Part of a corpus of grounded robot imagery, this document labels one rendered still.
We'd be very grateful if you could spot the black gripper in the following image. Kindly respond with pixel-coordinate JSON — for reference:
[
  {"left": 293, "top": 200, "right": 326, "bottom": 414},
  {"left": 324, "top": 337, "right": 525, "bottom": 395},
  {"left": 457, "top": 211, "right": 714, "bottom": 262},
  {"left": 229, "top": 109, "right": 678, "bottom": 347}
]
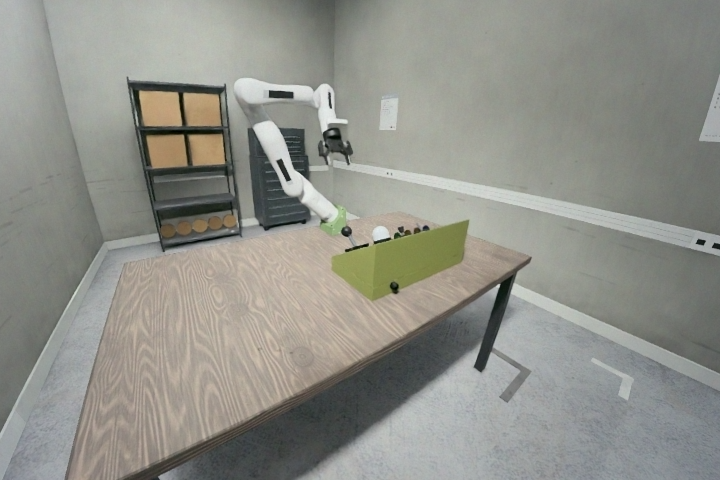
[{"left": 318, "top": 128, "right": 353, "bottom": 167}]

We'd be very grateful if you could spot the olive green control console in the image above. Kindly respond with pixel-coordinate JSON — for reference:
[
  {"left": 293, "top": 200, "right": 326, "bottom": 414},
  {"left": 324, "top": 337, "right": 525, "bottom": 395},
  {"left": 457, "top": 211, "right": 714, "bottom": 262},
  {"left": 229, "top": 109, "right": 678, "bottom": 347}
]
[{"left": 332, "top": 219, "right": 470, "bottom": 301}]

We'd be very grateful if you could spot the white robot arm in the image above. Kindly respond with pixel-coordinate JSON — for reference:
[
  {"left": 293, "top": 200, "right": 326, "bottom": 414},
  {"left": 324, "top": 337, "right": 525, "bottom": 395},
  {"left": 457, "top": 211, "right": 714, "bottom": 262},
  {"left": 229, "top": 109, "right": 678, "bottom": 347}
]
[{"left": 234, "top": 78, "right": 348, "bottom": 223}]

